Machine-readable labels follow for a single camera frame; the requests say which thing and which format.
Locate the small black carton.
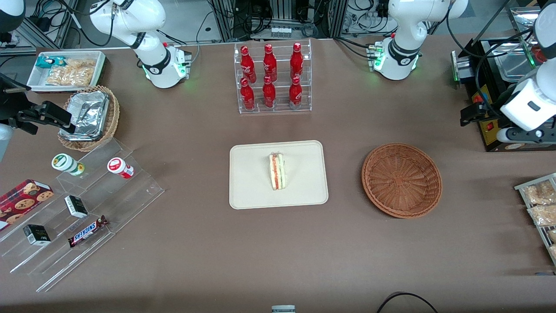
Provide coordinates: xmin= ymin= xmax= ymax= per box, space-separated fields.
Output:
xmin=64 ymin=195 xmax=89 ymax=219
xmin=23 ymin=224 xmax=52 ymax=246

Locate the clear bag of chips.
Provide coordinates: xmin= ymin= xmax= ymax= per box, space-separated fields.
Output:
xmin=45 ymin=59 xmax=97 ymax=87

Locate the white rectangular bin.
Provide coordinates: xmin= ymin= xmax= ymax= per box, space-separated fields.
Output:
xmin=26 ymin=50 xmax=107 ymax=93

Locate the grey metal tray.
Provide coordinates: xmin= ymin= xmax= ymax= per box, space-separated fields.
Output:
xmin=514 ymin=173 xmax=556 ymax=266

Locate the red cola bottle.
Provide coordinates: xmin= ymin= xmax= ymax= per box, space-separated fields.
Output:
xmin=289 ymin=76 xmax=303 ymax=109
xmin=262 ymin=75 xmax=277 ymax=108
xmin=240 ymin=45 xmax=257 ymax=84
xmin=263 ymin=43 xmax=278 ymax=82
xmin=290 ymin=42 xmax=304 ymax=80
xmin=240 ymin=77 xmax=256 ymax=111

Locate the steel warmer pan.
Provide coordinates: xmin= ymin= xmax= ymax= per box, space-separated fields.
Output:
xmin=493 ymin=41 xmax=534 ymax=82

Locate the red cookie box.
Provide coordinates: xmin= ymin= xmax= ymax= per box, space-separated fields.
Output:
xmin=0 ymin=179 xmax=55 ymax=232

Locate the large brown wicker basket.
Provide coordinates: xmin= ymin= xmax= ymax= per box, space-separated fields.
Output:
xmin=361 ymin=143 xmax=443 ymax=219

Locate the black angular mount block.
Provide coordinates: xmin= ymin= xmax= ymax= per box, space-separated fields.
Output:
xmin=0 ymin=73 xmax=32 ymax=114

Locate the white bottle red lid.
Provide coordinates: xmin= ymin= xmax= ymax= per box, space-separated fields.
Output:
xmin=107 ymin=157 xmax=135 ymax=180

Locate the beige plastic tray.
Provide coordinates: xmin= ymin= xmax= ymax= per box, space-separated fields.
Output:
xmin=229 ymin=140 xmax=329 ymax=210

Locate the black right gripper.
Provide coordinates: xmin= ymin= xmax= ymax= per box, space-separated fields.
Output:
xmin=9 ymin=101 xmax=73 ymax=135

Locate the white bottle green lid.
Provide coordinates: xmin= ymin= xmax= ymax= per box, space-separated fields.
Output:
xmin=51 ymin=153 xmax=86 ymax=176

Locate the clear acrylic step stand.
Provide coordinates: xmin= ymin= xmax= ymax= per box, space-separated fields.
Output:
xmin=0 ymin=137 xmax=165 ymax=293

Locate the aluminium foil container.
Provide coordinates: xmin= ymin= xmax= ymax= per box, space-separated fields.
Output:
xmin=59 ymin=90 xmax=110 ymax=140

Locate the black food warmer machine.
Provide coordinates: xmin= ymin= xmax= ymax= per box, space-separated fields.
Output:
xmin=450 ymin=6 xmax=556 ymax=153

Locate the teal snack packet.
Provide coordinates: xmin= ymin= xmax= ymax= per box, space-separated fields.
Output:
xmin=36 ymin=56 xmax=66 ymax=69

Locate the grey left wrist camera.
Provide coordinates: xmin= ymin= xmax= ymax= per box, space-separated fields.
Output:
xmin=496 ymin=126 xmax=556 ymax=144

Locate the triangular sandwich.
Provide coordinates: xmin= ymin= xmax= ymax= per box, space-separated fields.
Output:
xmin=269 ymin=152 xmax=286 ymax=191

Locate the snickers chocolate bar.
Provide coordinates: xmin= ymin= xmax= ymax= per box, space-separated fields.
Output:
xmin=68 ymin=215 xmax=109 ymax=248

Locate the small tan wicker basket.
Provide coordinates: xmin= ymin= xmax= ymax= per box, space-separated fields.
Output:
xmin=57 ymin=85 xmax=120 ymax=152

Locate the black cable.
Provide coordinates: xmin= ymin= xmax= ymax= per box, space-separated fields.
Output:
xmin=376 ymin=292 xmax=439 ymax=313

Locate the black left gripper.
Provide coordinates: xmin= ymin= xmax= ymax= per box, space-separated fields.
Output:
xmin=460 ymin=102 xmax=501 ymax=127

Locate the black equipment rack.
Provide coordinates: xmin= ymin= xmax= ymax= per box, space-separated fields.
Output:
xmin=208 ymin=0 xmax=349 ymax=40

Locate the clear acrylic bottle rack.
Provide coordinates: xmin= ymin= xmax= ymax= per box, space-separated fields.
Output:
xmin=234 ymin=39 xmax=312 ymax=114

